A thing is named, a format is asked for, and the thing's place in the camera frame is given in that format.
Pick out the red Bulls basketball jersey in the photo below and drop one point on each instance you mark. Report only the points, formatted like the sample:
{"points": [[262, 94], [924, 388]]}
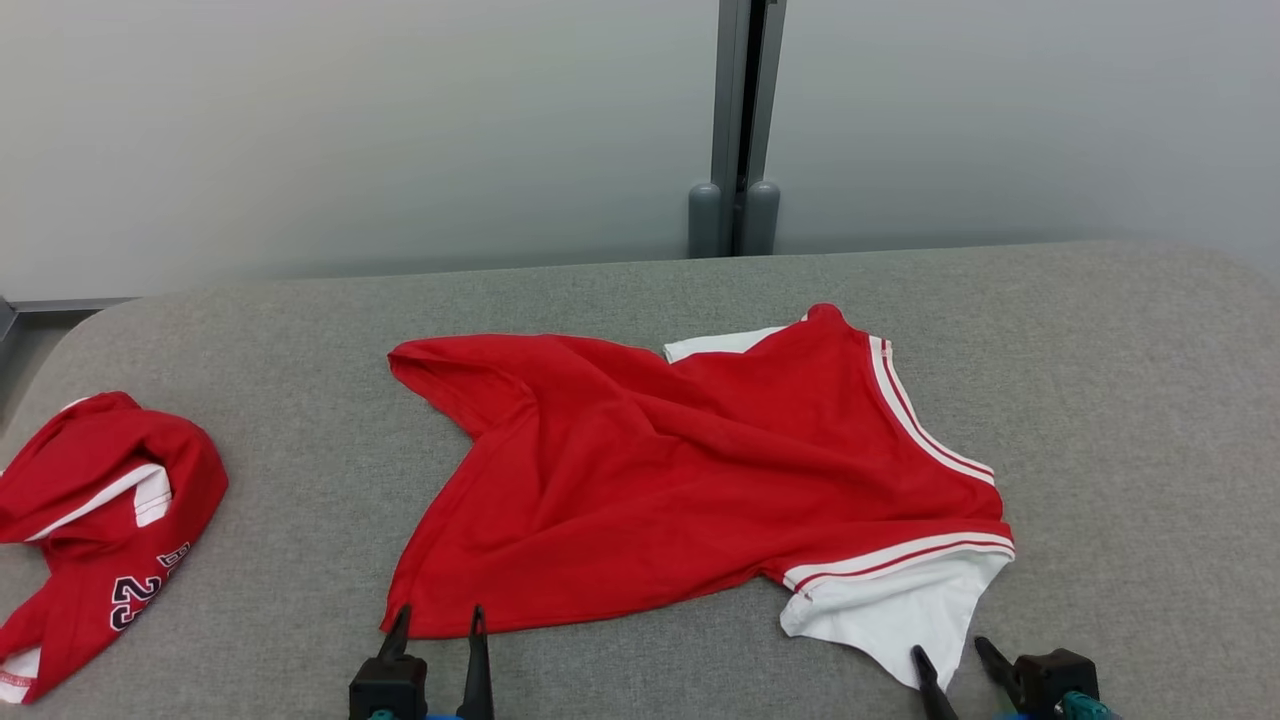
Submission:
{"points": [[650, 480]]}

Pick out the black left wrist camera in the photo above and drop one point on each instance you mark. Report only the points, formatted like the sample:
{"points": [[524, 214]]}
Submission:
{"points": [[388, 685]]}

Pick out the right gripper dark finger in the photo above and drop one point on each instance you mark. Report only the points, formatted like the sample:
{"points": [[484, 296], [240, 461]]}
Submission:
{"points": [[932, 690], [1002, 670]]}

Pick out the grey metal floor rail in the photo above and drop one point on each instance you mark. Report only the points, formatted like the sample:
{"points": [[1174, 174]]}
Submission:
{"points": [[60, 303]]}

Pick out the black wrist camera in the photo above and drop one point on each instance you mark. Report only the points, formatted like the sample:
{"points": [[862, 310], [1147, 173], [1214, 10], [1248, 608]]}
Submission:
{"points": [[388, 685], [1055, 675]]}

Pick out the grey cylindrical post bumper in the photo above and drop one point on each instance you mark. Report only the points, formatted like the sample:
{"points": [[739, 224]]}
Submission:
{"points": [[704, 222], [761, 220]]}

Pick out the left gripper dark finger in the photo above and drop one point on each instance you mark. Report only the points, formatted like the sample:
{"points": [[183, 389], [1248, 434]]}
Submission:
{"points": [[397, 635], [477, 670]]}

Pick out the red shorts with white stripe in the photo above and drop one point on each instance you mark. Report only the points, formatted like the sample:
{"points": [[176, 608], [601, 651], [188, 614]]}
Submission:
{"points": [[110, 520]]}

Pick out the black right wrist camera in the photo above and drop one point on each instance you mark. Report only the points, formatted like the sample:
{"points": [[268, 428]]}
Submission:
{"points": [[1055, 675]]}

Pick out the grey metal partition post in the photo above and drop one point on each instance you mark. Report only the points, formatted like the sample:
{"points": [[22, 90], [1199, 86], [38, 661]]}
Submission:
{"points": [[742, 90]]}

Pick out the grey fabric sofa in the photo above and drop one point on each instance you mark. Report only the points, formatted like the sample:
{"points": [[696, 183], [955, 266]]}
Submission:
{"points": [[640, 300]]}

